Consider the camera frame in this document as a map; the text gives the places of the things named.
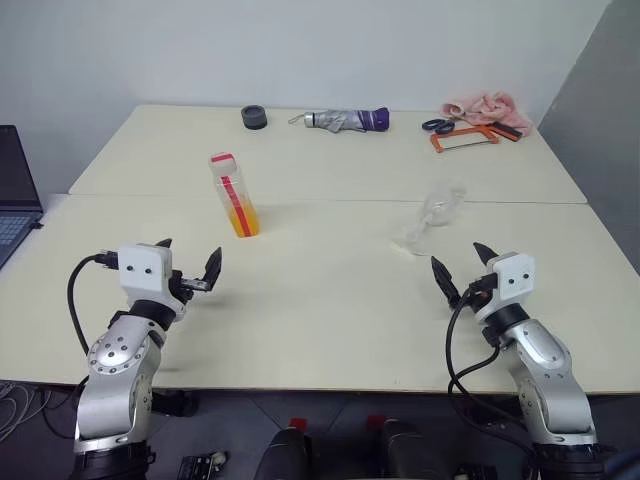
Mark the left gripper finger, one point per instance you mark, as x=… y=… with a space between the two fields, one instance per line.
x=165 y=244
x=213 y=270

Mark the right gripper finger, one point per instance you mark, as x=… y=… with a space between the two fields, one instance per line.
x=446 y=282
x=485 y=255

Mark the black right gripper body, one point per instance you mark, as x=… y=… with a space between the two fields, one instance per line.
x=477 y=300

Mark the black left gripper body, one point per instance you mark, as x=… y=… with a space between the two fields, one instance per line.
x=181 y=287

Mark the clear wine glass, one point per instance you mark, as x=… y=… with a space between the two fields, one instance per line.
x=440 y=207

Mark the bottle with orange juice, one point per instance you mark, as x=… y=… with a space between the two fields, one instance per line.
x=240 y=210

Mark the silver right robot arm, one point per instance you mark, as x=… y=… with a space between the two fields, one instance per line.
x=545 y=355

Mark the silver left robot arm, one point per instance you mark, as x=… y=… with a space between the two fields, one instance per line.
x=120 y=355

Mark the black bar with red stripe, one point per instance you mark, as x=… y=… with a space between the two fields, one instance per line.
x=506 y=131

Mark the pink cloth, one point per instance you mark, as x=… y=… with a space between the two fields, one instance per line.
x=495 y=107

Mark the dark laptop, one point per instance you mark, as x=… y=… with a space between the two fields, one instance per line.
x=15 y=200

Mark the red tag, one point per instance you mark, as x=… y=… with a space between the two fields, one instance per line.
x=298 y=423
x=375 y=422

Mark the dark rounded shape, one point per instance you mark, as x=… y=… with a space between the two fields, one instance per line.
x=282 y=457
x=407 y=452

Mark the black floor device with wheels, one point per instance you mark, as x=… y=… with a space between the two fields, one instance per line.
x=477 y=472

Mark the black device on floor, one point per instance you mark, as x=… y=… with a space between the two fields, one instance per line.
x=200 y=465

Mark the folded silver purple umbrella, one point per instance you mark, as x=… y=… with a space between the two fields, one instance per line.
x=345 y=120

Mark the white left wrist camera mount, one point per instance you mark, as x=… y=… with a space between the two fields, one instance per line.
x=145 y=270

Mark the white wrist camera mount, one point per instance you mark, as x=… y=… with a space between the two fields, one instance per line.
x=515 y=280
x=145 y=270

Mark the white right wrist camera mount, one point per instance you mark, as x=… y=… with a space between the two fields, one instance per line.
x=515 y=280

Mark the orange hacksaw frame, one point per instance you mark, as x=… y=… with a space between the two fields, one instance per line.
x=436 y=142

